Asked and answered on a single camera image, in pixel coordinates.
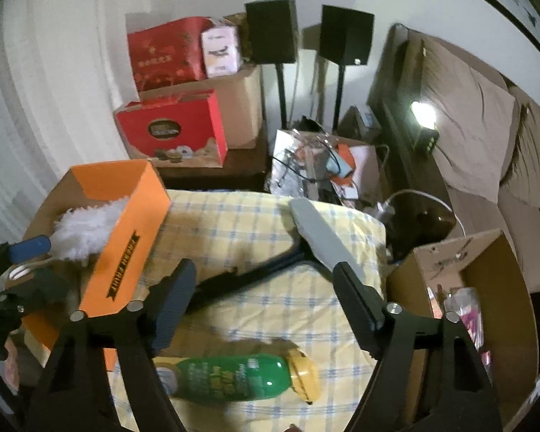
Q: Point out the orange packet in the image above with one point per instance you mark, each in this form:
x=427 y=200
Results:
x=344 y=159

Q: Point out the plain cardboard carton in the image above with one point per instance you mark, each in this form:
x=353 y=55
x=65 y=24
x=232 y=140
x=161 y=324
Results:
x=245 y=108

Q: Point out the yellow checkered tablecloth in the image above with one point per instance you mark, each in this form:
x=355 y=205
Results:
x=252 y=315

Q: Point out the orange cardboard box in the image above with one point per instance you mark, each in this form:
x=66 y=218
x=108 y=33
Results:
x=117 y=243

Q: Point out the black lamp device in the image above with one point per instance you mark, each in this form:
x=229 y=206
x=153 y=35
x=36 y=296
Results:
x=425 y=137

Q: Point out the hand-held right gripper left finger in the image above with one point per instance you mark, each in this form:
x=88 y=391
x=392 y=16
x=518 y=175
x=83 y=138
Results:
x=175 y=306

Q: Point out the small brown box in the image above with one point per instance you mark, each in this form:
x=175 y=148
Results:
x=360 y=123

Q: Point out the green spray can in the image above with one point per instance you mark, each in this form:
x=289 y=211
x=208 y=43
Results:
x=234 y=378

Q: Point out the white curtain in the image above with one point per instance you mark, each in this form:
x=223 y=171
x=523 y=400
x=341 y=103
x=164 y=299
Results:
x=36 y=121

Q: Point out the white fluffy duster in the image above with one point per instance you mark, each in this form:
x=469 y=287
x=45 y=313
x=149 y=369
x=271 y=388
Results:
x=90 y=229

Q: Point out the pink packet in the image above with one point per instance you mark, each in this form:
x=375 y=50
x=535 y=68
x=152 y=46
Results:
x=468 y=310

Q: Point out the black grey squeegee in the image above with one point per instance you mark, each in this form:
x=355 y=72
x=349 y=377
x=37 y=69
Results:
x=319 y=229

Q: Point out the brown sofa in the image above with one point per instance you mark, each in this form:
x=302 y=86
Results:
x=486 y=234

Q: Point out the patterned gift bag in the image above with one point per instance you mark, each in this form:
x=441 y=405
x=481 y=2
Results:
x=238 y=31

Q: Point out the red box with window print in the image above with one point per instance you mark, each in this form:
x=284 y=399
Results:
x=180 y=117

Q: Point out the pink and white box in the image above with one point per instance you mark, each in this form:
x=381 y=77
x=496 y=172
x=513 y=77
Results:
x=220 y=51

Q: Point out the white paper bag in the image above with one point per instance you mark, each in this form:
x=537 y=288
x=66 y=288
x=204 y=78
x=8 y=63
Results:
x=292 y=153

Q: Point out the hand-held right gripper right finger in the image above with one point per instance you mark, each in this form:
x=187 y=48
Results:
x=355 y=306

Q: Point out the dark wooden side table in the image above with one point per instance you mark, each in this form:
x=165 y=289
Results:
x=225 y=173

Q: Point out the large brown cushion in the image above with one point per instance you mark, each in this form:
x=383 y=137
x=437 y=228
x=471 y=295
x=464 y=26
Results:
x=472 y=121

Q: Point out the brown cardboard box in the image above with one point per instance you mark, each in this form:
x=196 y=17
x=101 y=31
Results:
x=513 y=301

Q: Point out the person's left hand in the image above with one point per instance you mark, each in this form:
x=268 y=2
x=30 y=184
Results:
x=12 y=362

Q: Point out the black speaker stand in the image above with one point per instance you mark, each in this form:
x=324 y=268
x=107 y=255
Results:
x=282 y=99
x=340 y=96

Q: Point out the red gift box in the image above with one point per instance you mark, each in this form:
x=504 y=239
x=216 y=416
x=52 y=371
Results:
x=162 y=58

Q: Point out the black speaker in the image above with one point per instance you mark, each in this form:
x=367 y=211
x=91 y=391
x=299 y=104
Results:
x=344 y=33
x=270 y=31

